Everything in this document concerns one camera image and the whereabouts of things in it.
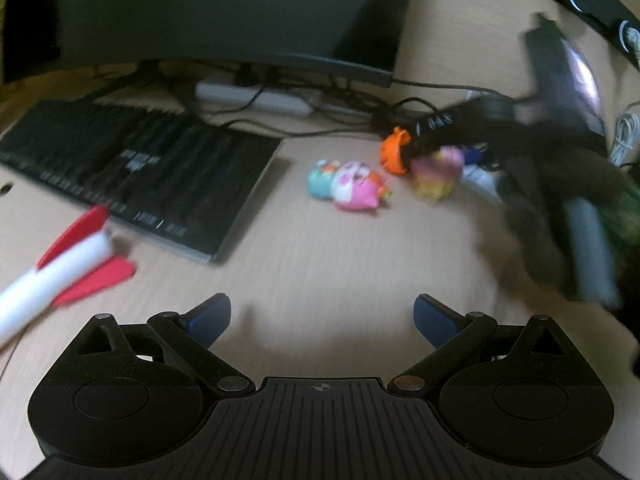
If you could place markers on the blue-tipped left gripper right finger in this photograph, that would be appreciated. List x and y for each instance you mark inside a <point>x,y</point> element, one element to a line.
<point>460,341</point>

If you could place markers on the black keyboard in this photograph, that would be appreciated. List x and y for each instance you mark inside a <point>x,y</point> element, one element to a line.
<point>167,174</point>

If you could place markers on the black computer monitor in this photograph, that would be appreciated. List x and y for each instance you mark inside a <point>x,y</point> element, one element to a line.
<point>351,39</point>

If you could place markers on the pink teal toy figure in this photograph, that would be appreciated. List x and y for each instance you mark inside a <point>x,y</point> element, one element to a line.
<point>351,186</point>

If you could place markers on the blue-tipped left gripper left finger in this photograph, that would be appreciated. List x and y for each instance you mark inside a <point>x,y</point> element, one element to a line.
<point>183,341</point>

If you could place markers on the red white toy rocket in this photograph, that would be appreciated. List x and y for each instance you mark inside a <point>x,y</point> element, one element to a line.
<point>81,262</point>

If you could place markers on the orange yellow toy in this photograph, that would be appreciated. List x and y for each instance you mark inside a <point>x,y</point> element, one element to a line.
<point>433,175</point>

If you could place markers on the white power plug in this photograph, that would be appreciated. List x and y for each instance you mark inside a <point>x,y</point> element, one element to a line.
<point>632,39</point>

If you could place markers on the white power strip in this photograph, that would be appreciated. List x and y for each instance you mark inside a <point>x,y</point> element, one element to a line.
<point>230,99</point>

